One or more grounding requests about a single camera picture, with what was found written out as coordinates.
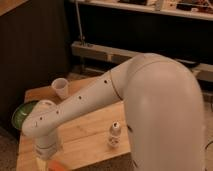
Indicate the small white bottle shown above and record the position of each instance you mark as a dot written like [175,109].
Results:
[114,135]

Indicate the orange pepper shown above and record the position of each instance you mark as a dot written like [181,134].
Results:
[56,166]

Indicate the white plastic cup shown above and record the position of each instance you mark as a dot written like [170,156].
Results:
[60,87]

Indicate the metal shelf rail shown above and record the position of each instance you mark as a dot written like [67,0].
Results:
[202,71]

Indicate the vertical metal pole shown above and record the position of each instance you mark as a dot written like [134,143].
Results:
[79,23]

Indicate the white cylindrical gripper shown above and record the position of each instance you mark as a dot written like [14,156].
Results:
[46,145]

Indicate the upper white shelf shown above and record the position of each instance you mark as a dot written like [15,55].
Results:
[147,9]

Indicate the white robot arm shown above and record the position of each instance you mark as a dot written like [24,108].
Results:
[163,106]

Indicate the green bowl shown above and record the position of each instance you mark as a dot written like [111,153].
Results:
[21,112]

